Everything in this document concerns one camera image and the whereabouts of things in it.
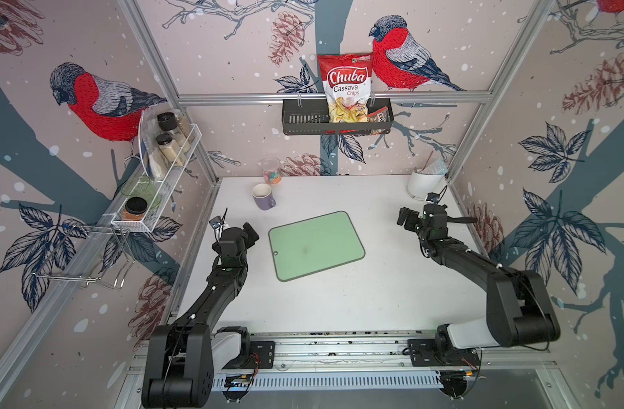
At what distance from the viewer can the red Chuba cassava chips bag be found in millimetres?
794

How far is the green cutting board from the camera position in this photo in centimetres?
92

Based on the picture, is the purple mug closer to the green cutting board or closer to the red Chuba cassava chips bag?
the green cutting board

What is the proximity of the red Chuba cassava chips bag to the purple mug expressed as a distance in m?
0.41

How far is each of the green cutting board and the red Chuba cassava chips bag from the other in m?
0.42

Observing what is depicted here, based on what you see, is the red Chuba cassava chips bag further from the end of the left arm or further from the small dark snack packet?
the end of the left arm

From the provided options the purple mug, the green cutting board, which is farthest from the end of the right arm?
the purple mug

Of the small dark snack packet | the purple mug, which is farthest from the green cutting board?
the small dark snack packet
